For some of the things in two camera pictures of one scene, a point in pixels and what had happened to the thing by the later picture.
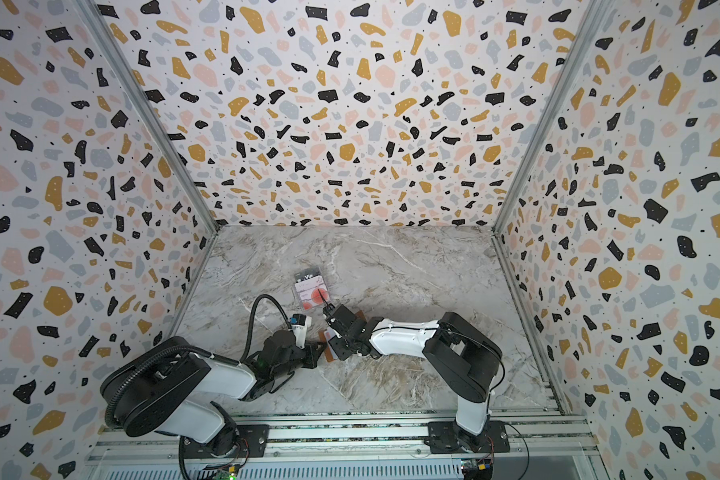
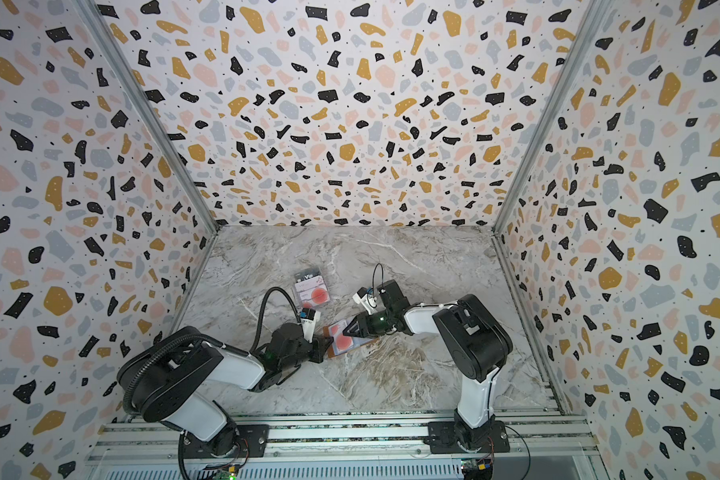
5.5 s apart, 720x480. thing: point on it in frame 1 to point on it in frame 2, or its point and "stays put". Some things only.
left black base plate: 253,440 stays put
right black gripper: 342,327 to 363,324
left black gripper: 313,353 stays put
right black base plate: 445,437 stays put
